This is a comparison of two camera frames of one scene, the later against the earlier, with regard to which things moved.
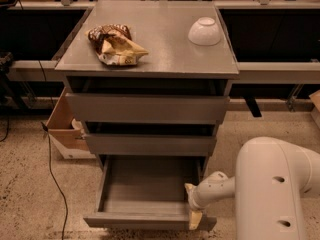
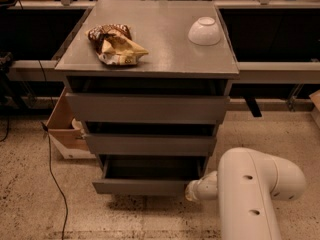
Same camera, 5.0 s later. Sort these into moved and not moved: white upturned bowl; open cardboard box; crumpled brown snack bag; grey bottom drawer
Moved: grey bottom drawer
Not moved: white upturned bowl; open cardboard box; crumpled brown snack bag
